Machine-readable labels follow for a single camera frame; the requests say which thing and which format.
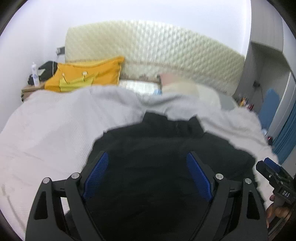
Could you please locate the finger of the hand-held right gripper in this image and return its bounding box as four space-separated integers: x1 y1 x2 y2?
264 157 282 174
255 161 279 187

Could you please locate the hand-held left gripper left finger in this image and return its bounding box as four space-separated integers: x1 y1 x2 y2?
25 152 109 241

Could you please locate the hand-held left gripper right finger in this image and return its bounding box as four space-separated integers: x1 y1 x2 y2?
186 152 269 241

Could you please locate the black puffer jacket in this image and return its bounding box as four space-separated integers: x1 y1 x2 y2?
65 112 266 241

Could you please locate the person's right hand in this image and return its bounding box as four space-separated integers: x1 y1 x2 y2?
265 194 290 229

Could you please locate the blue curtain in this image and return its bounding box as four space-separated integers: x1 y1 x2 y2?
273 105 296 165

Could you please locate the blue padded chair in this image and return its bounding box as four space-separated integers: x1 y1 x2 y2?
258 88 281 130

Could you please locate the grey bed blanket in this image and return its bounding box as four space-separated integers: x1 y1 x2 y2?
0 85 279 240

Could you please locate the row of small bottles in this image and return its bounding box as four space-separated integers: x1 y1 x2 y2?
236 93 255 112

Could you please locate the patchwork pillow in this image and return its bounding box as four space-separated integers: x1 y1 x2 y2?
157 72 238 110

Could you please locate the yellow pillow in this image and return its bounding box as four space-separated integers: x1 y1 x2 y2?
44 56 125 92

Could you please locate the wooden nightstand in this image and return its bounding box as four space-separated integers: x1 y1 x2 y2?
21 80 47 102

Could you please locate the white plastic bottle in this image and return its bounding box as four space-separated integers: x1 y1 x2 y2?
31 62 40 87

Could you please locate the black bag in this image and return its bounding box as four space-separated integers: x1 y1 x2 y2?
27 61 58 85

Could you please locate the cream quilted headboard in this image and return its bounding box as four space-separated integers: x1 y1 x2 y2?
65 20 245 98

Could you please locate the white wardrobe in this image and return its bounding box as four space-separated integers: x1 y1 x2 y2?
232 0 296 130

